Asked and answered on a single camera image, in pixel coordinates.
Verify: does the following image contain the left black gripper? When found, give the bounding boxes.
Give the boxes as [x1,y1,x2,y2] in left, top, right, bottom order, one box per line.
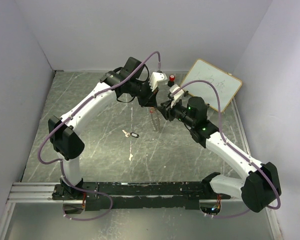
[130,79,161,109]

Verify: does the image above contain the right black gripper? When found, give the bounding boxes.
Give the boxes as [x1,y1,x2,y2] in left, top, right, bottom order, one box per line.
[158,97,195,128]

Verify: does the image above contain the metal disc with keyrings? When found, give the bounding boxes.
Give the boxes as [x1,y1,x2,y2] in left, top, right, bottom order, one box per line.
[149,106,162,133]

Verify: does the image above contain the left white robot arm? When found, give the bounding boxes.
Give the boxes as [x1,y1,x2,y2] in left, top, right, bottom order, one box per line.
[45,57,166,200]

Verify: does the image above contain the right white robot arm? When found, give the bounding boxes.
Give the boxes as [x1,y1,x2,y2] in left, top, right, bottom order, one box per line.
[157,97,281,213]

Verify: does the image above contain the red black stamp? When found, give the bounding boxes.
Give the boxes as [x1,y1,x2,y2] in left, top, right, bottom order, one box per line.
[167,74,175,87]

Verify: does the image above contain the key with black tag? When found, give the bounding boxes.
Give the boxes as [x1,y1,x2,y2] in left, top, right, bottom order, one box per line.
[122,129,139,139]

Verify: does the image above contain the small whiteboard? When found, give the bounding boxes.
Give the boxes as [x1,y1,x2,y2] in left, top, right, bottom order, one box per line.
[181,59,242,112]

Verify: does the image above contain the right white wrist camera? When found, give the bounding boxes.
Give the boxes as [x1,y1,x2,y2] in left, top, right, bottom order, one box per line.
[169,84,184,108]

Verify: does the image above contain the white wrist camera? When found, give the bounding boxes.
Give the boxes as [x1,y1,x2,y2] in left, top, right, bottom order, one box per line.
[149,72,167,92]
[169,84,184,108]

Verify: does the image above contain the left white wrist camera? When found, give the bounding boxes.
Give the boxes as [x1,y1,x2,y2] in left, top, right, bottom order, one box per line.
[149,72,167,92]

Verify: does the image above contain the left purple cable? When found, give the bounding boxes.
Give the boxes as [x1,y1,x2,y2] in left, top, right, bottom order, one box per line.
[37,50,163,221]

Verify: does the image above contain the purple cable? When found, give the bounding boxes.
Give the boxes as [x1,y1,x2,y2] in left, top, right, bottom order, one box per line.
[37,50,163,221]
[171,79,281,220]

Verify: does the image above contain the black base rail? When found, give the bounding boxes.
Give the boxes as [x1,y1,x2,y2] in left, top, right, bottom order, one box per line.
[52,181,218,211]

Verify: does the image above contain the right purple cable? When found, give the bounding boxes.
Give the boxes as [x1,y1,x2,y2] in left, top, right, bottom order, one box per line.
[171,79,281,220]

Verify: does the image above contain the aluminium frame rail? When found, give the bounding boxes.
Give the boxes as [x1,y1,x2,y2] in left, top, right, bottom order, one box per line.
[7,182,58,203]

